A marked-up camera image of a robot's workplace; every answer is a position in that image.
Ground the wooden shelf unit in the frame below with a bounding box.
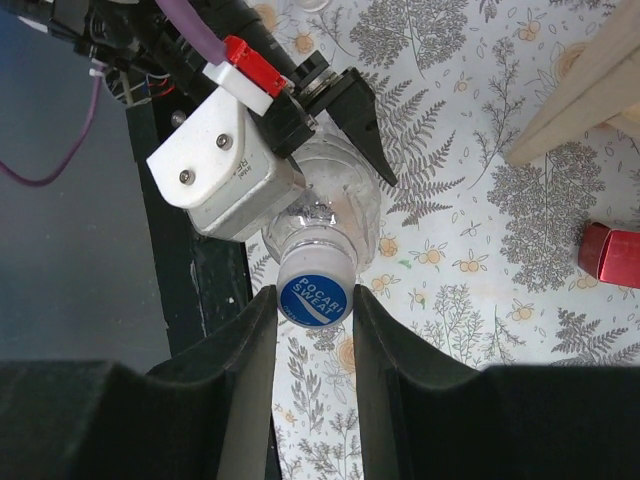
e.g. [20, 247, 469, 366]
[506, 1, 639, 165]

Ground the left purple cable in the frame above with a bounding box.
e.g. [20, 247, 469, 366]
[0, 0, 231, 189]

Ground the black base bar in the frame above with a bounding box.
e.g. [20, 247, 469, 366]
[124, 99, 284, 480]

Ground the red box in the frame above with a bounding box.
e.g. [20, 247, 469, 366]
[577, 222, 640, 289]

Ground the floral table mat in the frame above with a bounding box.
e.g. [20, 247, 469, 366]
[239, 0, 640, 480]

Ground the small clear glass cup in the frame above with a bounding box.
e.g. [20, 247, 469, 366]
[296, 0, 331, 13]

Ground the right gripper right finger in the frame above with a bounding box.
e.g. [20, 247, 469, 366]
[353, 286, 639, 479]

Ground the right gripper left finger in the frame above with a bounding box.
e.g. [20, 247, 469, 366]
[1, 287, 277, 479]

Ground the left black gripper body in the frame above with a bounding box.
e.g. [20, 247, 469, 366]
[259, 52, 375, 160]

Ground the clear plastic bottle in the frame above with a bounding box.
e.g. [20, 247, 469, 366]
[262, 129, 381, 274]

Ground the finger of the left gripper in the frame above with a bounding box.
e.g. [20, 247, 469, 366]
[342, 100, 398, 186]

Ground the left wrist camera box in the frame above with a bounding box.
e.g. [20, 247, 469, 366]
[146, 62, 305, 242]

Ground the blue white bottle cap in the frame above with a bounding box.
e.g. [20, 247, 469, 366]
[276, 244, 356, 329]

